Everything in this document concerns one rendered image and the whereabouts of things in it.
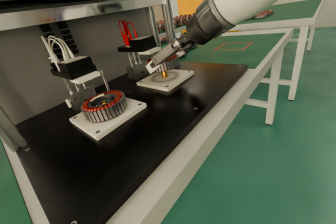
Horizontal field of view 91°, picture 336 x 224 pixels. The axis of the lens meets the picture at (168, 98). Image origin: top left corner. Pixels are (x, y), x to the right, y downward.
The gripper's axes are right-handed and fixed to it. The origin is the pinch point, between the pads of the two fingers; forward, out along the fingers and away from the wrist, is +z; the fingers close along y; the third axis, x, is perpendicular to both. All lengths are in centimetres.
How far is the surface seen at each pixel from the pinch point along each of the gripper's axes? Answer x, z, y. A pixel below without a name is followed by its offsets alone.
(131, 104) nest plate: -6.7, -0.2, -18.9
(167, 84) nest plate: -7.4, -1.4, -5.3
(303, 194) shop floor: -96, 3, 38
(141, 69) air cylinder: 3.2, 12.7, -0.6
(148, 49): 6.2, 2.1, -0.9
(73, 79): 5.9, 1.8, -27.3
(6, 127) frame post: 3.6, 8.4, -43.0
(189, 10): 109, 173, 319
